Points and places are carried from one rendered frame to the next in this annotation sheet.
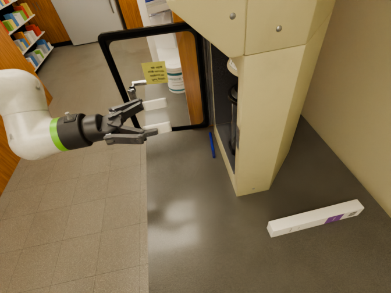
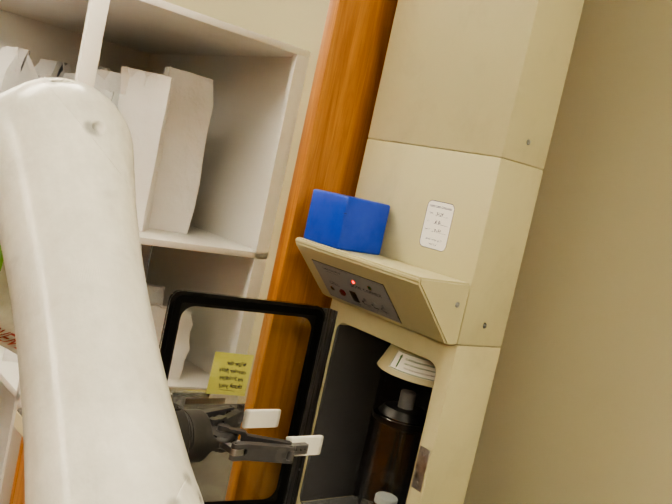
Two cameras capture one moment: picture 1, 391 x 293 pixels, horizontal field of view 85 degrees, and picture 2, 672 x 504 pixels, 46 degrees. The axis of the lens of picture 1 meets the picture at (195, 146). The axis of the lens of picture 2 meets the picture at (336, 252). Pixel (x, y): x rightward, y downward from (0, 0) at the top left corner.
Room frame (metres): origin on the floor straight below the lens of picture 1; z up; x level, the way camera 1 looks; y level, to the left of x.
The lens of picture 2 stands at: (-0.49, 0.79, 1.62)
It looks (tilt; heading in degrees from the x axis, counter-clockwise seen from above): 5 degrees down; 323
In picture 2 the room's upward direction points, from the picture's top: 12 degrees clockwise
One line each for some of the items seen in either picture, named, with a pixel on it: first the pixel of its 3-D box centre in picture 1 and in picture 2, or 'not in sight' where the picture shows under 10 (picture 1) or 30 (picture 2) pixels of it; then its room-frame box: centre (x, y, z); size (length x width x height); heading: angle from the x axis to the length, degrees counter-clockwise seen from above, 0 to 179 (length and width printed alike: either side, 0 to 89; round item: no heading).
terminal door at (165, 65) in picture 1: (163, 88); (230, 406); (0.67, 0.08, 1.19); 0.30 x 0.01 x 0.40; 86
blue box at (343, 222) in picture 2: not in sight; (346, 221); (0.61, -0.04, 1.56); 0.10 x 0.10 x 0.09; 3
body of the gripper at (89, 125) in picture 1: (105, 125); (204, 434); (0.47, 0.24, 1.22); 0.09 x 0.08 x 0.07; 94
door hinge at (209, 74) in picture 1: (209, 83); (308, 409); (0.66, -0.08, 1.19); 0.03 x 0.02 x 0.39; 3
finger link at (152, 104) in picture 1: (155, 104); (261, 418); (0.54, 0.10, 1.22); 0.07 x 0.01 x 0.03; 94
